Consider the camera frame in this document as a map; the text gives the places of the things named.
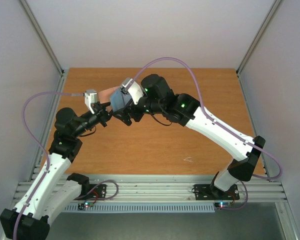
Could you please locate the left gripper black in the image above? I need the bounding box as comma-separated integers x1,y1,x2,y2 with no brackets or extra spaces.
73,99,120,138

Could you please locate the pink card holder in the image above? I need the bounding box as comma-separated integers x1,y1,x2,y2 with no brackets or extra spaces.
97,86,132,113

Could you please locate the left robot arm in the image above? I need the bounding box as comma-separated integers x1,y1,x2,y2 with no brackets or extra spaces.
0,102,111,240

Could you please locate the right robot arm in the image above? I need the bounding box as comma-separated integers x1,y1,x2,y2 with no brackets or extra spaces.
110,74,266,199

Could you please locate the left circuit board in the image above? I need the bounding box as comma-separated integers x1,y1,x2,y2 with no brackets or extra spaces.
77,202,94,211

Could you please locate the circuit board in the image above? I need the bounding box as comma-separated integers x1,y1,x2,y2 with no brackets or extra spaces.
214,201,235,210
77,202,94,211

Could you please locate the right circuit board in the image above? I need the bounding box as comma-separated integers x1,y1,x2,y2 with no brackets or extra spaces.
214,201,235,210

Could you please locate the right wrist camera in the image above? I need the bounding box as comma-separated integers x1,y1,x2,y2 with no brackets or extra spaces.
119,77,144,105

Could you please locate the aluminium rail frame front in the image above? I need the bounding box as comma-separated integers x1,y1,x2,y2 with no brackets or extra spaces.
13,174,288,204

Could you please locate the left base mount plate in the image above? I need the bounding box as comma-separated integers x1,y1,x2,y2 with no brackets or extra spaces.
75,184,107,201

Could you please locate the base mount plate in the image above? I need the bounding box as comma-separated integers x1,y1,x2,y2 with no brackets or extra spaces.
75,184,107,201
191,184,240,201

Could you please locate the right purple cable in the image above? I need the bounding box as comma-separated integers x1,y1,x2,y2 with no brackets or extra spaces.
132,56,284,181

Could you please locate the purple cable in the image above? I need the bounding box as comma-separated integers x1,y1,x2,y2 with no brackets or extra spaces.
12,91,86,240
132,56,284,181

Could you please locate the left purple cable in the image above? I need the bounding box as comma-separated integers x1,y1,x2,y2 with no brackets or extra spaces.
12,91,86,240

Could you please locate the grey slotted cable duct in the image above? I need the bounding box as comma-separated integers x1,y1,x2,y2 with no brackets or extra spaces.
63,202,215,214

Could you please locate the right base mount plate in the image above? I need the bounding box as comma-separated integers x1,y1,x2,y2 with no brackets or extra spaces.
191,184,240,201

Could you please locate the left aluminium corner post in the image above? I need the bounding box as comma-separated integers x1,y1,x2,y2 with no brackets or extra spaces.
18,0,64,76

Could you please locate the aluminium corner post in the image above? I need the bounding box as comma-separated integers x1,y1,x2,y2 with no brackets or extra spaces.
18,0,64,76
236,0,284,77

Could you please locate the right aluminium corner post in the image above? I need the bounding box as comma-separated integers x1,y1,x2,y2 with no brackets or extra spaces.
236,0,284,77

